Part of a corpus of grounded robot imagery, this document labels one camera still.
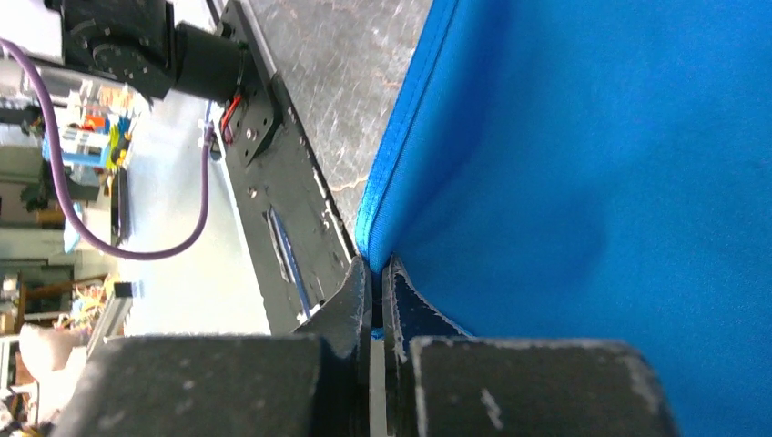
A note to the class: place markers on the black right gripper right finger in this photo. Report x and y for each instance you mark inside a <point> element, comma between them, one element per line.
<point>443,382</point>

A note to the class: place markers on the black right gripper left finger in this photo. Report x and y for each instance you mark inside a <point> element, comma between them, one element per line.
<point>311,382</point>

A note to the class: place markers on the blue cloth napkin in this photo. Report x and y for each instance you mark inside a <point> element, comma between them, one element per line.
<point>593,169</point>

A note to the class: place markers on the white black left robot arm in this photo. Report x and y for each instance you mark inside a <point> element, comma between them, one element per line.
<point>138,43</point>

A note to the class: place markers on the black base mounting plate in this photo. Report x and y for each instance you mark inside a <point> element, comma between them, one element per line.
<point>299,248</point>

